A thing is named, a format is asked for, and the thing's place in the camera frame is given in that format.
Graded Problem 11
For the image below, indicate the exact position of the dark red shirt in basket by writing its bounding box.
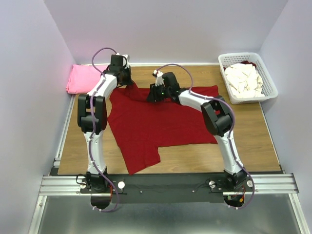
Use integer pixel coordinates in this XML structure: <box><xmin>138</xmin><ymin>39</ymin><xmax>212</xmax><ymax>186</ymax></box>
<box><xmin>241</xmin><ymin>60</ymin><xmax>256</xmax><ymax>68</ymax></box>

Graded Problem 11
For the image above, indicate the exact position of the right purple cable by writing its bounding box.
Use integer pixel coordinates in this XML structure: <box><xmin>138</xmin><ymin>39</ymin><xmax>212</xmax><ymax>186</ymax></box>
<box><xmin>156</xmin><ymin>63</ymin><xmax>256</xmax><ymax>211</ymax></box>

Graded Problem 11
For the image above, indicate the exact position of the aluminium frame rail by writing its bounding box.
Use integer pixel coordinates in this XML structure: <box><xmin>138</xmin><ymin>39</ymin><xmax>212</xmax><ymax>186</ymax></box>
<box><xmin>28</xmin><ymin>95</ymin><xmax>303</xmax><ymax>234</ymax></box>

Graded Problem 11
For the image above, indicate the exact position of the red t shirt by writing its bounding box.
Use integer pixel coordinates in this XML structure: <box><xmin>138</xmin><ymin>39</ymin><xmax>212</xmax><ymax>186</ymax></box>
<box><xmin>108</xmin><ymin>84</ymin><xmax>217</xmax><ymax>175</ymax></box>

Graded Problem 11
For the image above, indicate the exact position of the white plastic basket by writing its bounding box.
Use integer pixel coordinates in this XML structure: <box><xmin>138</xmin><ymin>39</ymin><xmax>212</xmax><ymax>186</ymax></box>
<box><xmin>218</xmin><ymin>52</ymin><xmax>278</xmax><ymax>104</ymax></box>

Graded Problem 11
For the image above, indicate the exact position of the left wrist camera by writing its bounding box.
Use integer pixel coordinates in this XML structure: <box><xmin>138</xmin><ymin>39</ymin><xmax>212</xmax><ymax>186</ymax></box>
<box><xmin>116</xmin><ymin>53</ymin><xmax>130</xmax><ymax>68</ymax></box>

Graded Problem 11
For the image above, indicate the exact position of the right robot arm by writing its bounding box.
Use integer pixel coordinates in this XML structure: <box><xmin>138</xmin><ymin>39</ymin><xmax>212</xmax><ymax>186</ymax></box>
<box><xmin>147</xmin><ymin>70</ymin><xmax>248</xmax><ymax>191</ymax></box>

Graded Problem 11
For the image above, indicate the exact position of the cream white t shirt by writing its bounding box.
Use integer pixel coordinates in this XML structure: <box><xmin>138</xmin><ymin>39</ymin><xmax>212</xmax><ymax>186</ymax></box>
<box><xmin>225</xmin><ymin>63</ymin><xmax>265</xmax><ymax>98</ymax></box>

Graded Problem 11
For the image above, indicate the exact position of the folded pink t shirt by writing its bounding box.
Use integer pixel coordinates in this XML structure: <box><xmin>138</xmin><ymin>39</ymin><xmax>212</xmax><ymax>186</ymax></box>
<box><xmin>66</xmin><ymin>64</ymin><xmax>101</xmax><ymax>95</ymax></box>

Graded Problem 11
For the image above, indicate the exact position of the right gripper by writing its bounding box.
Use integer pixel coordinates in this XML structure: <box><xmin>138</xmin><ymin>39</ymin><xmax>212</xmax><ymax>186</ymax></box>
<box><xmin>145</xmin><ymin>82</ymin><xmax>170</xmax><ymax>103</ymax></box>

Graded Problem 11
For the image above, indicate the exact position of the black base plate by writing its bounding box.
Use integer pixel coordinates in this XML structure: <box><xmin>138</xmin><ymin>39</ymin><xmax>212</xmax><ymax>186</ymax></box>
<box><xmin>76</xmin><ymin>172</ymin><xmax>255</xmax><ymax>207</ymax></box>

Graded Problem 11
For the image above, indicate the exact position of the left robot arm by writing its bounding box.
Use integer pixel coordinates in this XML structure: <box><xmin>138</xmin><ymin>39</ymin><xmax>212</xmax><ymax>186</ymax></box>
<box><xmin>78</xmin><ymin>53</ymin><xmax>133</xmax><ymax>193</ymax></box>

